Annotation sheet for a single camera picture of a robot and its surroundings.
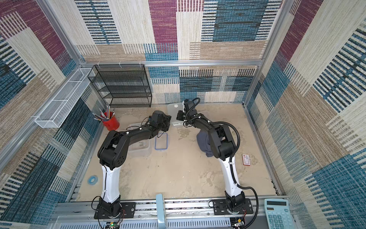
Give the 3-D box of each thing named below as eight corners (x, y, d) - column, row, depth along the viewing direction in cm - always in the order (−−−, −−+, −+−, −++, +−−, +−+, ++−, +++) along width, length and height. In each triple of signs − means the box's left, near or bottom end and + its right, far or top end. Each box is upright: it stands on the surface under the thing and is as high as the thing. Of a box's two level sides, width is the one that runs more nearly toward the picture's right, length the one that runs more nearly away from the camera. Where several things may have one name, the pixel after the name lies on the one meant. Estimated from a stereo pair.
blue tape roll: (88, 184, 85) (86, 183, 83) (91, 177, 88) (89, 175, 85) (96, 184, 85) (94, 183, 83) (99, 177, 88) (97, 175, 85)
